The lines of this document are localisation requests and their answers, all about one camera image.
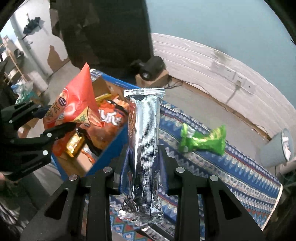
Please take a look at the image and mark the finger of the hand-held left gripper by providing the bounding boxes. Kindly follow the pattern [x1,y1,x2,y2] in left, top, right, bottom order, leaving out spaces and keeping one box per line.
[14,122,77,156]
[0,101,53,139]

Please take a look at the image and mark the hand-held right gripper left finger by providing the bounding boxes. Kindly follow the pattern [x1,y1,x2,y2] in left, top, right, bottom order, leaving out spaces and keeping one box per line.
[20,148,130,241]

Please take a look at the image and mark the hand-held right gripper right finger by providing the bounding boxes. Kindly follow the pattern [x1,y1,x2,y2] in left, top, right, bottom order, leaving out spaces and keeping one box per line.
[159,145,266,241]

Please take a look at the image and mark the long yellow snack packet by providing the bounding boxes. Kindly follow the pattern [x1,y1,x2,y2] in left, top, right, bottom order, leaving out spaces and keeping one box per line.
[66,133,85,158]

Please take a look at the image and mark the cardboard box with blue rim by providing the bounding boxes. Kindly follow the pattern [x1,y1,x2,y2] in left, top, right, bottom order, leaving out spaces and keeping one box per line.
[51,74,142,186]

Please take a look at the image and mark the red orange snack bag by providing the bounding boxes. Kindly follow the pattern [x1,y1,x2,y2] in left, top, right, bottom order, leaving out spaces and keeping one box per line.
[43,62,103,131]

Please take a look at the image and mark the large silver foil snack packet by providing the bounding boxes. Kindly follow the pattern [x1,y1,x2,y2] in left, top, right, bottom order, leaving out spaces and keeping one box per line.
[118,88,166,224]

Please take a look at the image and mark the clear plastic bag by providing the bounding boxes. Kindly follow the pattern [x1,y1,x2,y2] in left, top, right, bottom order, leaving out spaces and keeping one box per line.
[10,81,34,104]

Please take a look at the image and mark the small orange snack packet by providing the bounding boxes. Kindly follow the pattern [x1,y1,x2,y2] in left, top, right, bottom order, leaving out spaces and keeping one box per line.
[81,148,98,165]

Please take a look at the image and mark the blue patterned blanket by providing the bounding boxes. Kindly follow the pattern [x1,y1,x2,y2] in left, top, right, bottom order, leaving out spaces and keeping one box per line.
[90,69,284,241]

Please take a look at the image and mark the orange snack bag white letters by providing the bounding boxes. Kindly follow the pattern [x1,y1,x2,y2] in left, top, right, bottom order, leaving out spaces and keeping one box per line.
[88,100,130,150]

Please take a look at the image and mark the clear yellow snack packet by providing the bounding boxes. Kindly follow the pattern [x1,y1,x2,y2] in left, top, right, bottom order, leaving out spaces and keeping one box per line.
[95,93,114,104]

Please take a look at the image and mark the green snack packet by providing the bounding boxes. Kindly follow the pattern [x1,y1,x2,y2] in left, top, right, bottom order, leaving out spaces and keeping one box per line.
[180,124,226,156]

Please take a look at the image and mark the wooden rack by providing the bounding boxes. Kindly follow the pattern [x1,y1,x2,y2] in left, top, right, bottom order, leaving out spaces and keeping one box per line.
[0,35,26,87]

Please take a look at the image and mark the black umbrella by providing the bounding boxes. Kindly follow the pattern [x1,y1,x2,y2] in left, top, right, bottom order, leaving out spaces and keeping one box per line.
[23,17,46,40]

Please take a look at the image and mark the small cardboard box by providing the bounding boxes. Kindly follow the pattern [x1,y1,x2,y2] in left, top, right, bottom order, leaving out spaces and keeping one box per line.
[135,70,170,89]

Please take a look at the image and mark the black cylindrical device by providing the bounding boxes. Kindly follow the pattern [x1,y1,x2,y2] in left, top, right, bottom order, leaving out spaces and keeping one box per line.
[130,56,166,81]

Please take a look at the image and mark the grey waste bin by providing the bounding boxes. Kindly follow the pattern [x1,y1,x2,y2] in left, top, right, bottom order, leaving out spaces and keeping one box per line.
[260,128,296,168]

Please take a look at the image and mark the black cable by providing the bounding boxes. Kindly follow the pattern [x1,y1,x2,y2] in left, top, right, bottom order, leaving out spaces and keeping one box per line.
[165,76,272,141]

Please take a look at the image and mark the white power cable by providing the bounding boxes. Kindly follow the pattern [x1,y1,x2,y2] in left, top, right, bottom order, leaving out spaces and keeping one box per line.
[225,82,241,106]

